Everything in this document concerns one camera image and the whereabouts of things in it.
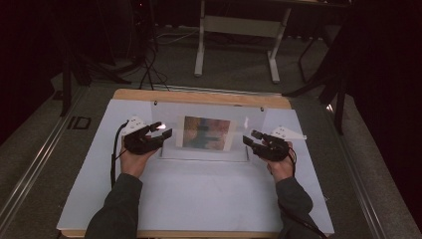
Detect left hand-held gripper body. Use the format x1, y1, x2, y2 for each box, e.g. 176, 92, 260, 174
122, 115, 165, 156

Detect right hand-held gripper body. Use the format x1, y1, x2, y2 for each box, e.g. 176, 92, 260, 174
253, 124, 308, 163

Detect clear acrylic photo frame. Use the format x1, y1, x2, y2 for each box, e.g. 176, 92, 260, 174
151, 100, 268, 163

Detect colourful painting print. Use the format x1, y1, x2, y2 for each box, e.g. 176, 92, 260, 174
175, 115, 238, 152

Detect person's left hand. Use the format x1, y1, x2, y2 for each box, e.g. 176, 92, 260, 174
118, 144, 160, 179

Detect person's right hand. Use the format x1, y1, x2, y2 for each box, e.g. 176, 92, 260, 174
265, 141, 297, 184

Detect wooden table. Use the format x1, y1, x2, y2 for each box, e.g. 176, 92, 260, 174
57, 88, 335, 239

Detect white paper table cover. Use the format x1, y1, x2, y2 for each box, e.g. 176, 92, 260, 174
57, 99, 335, 235

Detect black metal stand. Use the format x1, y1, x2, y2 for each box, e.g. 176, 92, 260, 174
283, 6, 350, 135
59, 33, 133, 118

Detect dark curtain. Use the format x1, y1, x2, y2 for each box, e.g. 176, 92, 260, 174
346, 0, 422, 230
0, 0, 68, 145

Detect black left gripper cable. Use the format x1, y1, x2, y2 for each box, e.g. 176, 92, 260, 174
109, 121, 129, 189

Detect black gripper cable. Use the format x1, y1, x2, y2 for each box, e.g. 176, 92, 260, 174
278, 145, 330, 239
109, 121, 129, 189

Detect black floor cables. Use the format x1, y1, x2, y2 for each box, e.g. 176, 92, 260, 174
137, 39, 171, 92

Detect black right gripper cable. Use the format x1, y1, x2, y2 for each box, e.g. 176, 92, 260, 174
278, 145, 330, 239

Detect metal floor rail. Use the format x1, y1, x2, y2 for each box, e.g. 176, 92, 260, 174
0, 85, 88, 228
325, 104, 387, 239

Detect white metal desk frame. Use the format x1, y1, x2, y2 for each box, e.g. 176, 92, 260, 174
193, 0, 294, 85

